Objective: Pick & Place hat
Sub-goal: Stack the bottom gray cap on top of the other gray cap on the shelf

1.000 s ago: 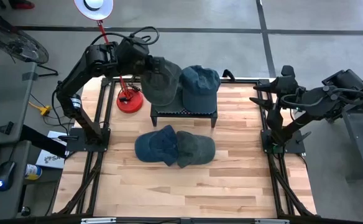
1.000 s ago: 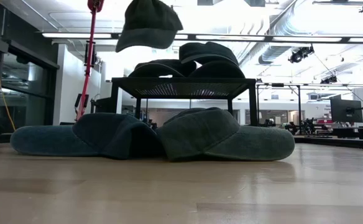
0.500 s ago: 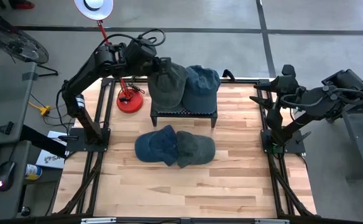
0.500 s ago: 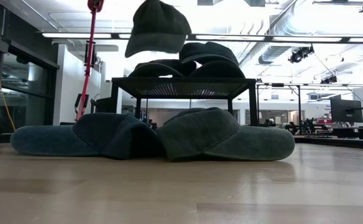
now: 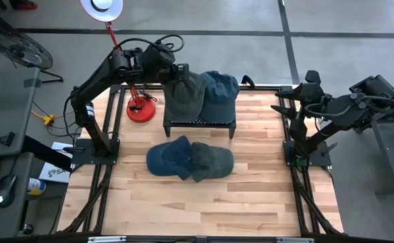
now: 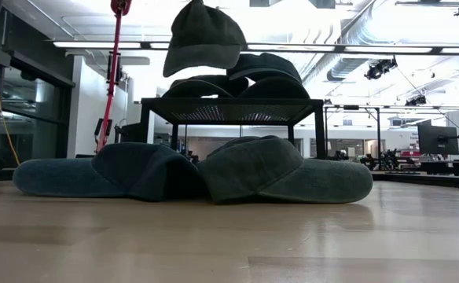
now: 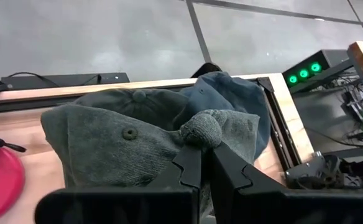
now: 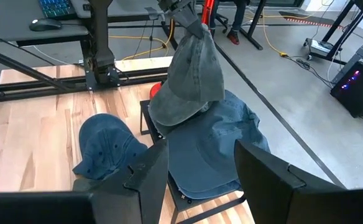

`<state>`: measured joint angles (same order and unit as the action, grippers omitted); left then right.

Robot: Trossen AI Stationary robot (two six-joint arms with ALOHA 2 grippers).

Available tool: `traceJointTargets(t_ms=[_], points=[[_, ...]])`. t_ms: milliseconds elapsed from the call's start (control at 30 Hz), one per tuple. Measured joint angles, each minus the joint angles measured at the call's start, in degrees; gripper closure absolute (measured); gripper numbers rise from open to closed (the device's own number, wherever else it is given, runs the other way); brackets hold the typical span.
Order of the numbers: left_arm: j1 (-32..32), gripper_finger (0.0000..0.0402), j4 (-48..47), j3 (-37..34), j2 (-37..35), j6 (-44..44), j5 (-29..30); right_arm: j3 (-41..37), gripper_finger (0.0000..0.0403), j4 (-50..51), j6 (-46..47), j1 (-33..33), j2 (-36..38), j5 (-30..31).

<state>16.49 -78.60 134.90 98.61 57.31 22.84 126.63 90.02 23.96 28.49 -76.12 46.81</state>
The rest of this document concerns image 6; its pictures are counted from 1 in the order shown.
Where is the distant black robot rig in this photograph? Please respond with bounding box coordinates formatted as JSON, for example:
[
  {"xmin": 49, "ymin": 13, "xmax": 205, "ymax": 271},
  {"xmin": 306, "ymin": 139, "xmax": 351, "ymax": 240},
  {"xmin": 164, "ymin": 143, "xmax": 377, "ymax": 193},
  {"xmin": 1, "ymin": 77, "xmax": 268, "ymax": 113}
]
[{"xmin": 361, "ymin": 148, "xmax": 415, "ymax": 171}]

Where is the red desk lamp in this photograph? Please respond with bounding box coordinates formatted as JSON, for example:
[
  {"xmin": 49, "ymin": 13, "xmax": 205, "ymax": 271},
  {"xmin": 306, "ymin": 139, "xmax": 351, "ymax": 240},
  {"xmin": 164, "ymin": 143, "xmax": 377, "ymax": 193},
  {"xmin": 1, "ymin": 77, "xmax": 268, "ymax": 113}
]
[{"xmin": 94, "ymin": 0, "xmax": 133, "ymax": 154}]

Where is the blue denim baseball cap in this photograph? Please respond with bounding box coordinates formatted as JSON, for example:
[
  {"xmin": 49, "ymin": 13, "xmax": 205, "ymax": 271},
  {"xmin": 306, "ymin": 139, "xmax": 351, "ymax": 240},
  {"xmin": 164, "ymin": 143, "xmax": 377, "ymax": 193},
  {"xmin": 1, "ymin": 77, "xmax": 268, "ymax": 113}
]
[
  {"xmin": 237, "ymin": 75, "xmax": 312, "ymax": 100},
  {"xmin": 12, "ymin": 141, "xmax": 211, "ymax": 203},
  {"xmin": 226, "ymin": 52, "xmax": 303, "ymax": 84}
]

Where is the black ceiling spotlight cluster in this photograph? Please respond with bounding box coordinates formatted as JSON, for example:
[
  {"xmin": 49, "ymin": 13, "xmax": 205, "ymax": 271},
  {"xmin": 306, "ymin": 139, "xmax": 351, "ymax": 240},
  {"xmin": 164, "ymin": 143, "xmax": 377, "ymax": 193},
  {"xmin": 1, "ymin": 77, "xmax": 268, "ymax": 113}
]
[
  {"xmin": 364, "ymin": 56, "xmax": 398, "ymax": 81},
  {"xmin": 405, "ymin": 94, "xmax": 428, "ymax": 107}
]

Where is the black background frame stand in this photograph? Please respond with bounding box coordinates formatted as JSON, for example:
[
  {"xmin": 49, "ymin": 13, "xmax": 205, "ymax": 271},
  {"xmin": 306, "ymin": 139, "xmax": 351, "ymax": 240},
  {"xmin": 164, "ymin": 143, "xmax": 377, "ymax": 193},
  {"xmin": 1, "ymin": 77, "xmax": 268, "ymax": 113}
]
[{"xmin": 323, "ymin": 104, "xmax": 383, "ymax": 159}]

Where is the black perforated metal rack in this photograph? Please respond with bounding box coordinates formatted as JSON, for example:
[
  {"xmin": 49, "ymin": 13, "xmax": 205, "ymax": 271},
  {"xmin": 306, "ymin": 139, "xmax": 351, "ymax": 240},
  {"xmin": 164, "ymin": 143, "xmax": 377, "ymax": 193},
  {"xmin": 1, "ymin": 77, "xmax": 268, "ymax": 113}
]
[{"xmin": 140, "ymin": 97, "xmax": 327, "ymax": 160}]

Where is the silver air duct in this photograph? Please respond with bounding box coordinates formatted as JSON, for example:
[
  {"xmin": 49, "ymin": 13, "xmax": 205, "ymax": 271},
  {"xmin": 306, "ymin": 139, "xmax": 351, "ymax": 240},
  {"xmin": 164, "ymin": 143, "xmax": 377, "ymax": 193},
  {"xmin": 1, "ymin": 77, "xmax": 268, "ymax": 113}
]
[{"xmin": 326, "ymin": 57, "xmax": 369, "ymax": 83}]

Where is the black computer monitor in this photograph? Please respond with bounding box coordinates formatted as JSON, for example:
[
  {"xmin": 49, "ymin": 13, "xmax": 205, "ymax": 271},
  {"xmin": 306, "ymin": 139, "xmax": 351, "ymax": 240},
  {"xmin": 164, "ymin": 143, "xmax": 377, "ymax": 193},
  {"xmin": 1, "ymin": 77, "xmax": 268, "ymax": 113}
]
[{"xmin": 417, "ymin": 123, "xmax": 459, "ymax": 156}]

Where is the dark glass partition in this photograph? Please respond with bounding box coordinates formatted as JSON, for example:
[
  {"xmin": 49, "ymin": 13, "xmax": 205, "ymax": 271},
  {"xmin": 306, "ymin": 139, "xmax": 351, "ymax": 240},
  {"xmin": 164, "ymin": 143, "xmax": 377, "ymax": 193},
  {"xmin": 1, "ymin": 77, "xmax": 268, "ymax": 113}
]
[{"xmin": 0, "ymin": 23, "xmax": 75, "ymax": 158}]

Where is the black aluminium table frame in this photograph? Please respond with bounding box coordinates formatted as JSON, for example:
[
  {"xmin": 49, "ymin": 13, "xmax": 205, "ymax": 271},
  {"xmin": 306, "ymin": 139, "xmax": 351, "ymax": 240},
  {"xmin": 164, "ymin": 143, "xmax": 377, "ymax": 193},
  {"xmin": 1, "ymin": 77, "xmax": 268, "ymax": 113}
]
[{"xmin": 372, "ymin": 170, "xmax": 459, "ymax": 192}]

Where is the green washed baseball cap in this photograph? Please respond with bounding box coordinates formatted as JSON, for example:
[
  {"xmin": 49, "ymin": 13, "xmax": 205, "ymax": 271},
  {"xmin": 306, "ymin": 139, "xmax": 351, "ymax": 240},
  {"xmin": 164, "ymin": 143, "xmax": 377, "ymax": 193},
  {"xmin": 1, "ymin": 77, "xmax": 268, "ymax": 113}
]
[
  {"xmin": 162, "ymin": 0, "xmax": 248, "ymax": 79},
  {"xmin": 196, "ymin": 134, "xmax": 374, "ymax": 204},
  {"xmin": 161, "ymin": 74, "xmax": 250, "ymax": 99}
]

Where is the ceiling light rail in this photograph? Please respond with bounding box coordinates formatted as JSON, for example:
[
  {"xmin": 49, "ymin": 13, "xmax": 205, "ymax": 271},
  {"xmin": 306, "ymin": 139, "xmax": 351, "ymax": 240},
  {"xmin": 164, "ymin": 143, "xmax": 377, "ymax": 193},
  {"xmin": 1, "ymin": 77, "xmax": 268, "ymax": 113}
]
[{"xmin": 52, "ymin": 40, "xmax": 459, "ymax": 56}]

